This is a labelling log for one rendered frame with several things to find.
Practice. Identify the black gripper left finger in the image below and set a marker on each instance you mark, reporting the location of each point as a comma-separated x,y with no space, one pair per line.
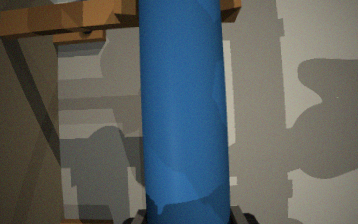
140,218

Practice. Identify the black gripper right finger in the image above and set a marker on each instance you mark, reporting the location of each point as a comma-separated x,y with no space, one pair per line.
238,217

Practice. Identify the blue mallet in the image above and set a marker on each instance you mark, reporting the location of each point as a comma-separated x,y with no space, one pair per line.
184,112

